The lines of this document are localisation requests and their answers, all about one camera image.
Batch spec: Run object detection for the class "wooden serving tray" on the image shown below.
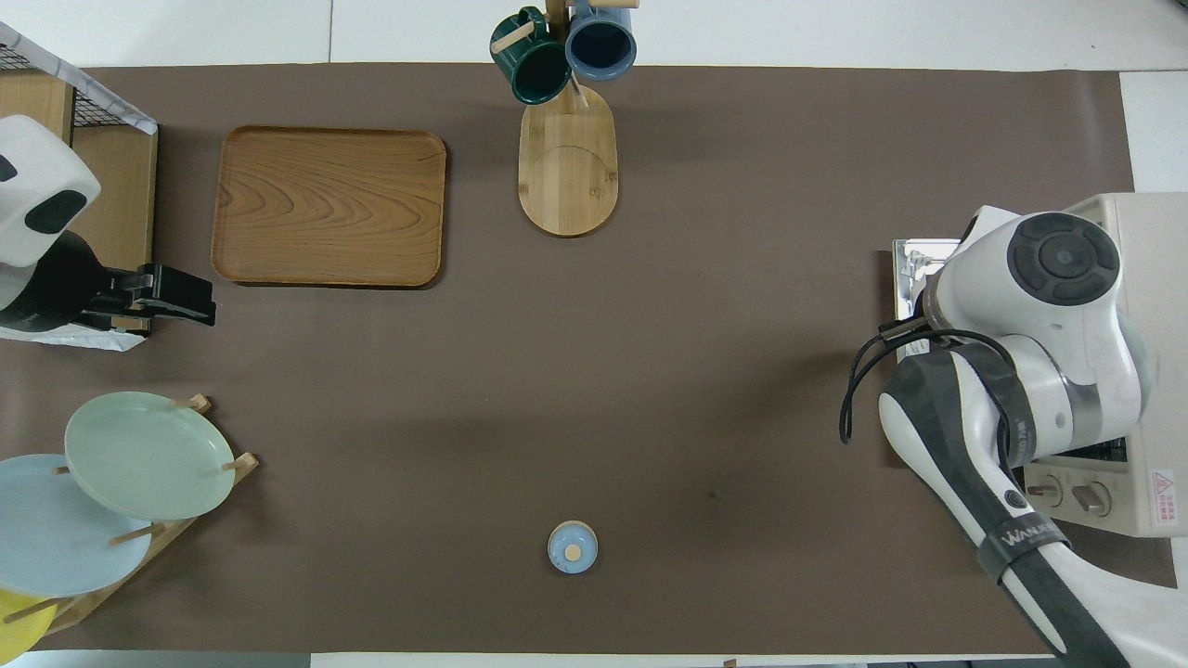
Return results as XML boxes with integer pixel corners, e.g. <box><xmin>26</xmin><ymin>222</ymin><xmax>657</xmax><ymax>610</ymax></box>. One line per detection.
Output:
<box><xmin>212</xmin><ymin>126</ymin><xmax>447</xmax><ymax>289</ymax></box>

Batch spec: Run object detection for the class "black wire basket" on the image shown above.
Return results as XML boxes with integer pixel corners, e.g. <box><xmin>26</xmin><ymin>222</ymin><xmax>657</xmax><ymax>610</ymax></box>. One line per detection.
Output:
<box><xmin>0</xmin><ymin>23</ymin><xmax>159</xmax><ymax>352</ymax></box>

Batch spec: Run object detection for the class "wooden plate rack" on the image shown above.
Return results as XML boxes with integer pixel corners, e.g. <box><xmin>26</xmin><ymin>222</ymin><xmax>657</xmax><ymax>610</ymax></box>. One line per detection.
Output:
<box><xmin>0</xmin><ymin>394</ymin><xmax>259</xmax><ymax>636</ymax></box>

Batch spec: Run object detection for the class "brown table mat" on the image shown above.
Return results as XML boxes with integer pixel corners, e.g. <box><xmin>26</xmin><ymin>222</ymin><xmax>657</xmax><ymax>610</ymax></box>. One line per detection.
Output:
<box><xmin>0</xmin><ymin>63</ymin><xmax>1180</xmax><ymax>655</ymax></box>

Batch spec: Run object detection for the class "small blue call bell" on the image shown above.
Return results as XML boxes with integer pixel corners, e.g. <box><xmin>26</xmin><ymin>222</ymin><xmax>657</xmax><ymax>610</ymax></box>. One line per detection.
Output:
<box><xmin>548</xmin><ymin>520</ymin><xmax>599</xmax><ymax>574</ymax></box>

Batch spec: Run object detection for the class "wooden step shelf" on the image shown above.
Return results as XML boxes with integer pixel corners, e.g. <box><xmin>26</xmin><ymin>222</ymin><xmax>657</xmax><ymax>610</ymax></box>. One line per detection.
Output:
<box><xmin>0</xmin><ymin>72</ymin><xmax>154</xmax><ymax>333</ymax></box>

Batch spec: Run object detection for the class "yellow racked plate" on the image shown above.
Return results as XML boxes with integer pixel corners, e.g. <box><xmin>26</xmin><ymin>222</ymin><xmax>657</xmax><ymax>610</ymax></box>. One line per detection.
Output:
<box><xmin>0</xmin><ymin>586</ymin><xmax>57</xmax><ymax>664</ymax></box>

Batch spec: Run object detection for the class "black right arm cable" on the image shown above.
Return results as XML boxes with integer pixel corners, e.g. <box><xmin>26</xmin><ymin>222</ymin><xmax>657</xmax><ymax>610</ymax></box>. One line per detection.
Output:
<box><xmin>840</xmin><ymin>320</ymin><xmax>1022</xmax><ymax>465</ymax></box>

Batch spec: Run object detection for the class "blue ceramic mug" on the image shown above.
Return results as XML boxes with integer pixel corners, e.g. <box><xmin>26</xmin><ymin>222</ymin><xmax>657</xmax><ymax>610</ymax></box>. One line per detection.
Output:
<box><xmin>564</xmin><ymin>0</ymin><xmax>639</xmax><ymax>81</ymax></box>

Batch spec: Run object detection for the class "cream toaster oven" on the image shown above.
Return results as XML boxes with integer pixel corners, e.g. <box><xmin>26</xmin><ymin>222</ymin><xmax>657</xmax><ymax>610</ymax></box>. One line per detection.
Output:
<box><xmin>893</xmin><ymin>193</ymin><xmax>1188</xmax><ymax>537</ymax></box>

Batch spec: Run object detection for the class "pale green racked plate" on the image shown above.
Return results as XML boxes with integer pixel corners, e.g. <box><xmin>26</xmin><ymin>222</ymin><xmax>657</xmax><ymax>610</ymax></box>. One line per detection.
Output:
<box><xmin>64</xmin><ymin>392</ymin><xmax>236</xmax><ymax>521</ymax></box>

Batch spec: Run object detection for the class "dark green ceramic mug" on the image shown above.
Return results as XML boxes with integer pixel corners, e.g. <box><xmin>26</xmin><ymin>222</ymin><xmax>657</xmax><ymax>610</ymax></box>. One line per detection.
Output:
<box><xmin>490</xmin><ymin>7</ymin><xmax>572</xmax><ymax>105</ymax></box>

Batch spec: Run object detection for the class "light blue racked plate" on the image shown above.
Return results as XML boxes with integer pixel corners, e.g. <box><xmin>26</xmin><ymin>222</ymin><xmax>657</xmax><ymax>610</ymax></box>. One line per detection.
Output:
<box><xmin>0</xmin><ymin>454</ymin><xmax>154</xmax><ymax>598</ymax></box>

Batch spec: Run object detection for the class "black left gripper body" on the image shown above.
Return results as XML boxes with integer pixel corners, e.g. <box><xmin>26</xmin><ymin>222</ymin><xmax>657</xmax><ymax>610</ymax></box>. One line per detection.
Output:
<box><xmin>70</xmin><ymin>269</ymin><xmax>149</xmax><ymax>330</ymax></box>

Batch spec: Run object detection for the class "wooden mug tree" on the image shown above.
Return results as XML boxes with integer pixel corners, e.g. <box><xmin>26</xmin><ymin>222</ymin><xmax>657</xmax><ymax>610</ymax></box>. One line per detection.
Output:
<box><xmin>490</xmin><ymin>0</ymin><xmax>641</xmax><ymax>238</ymax></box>

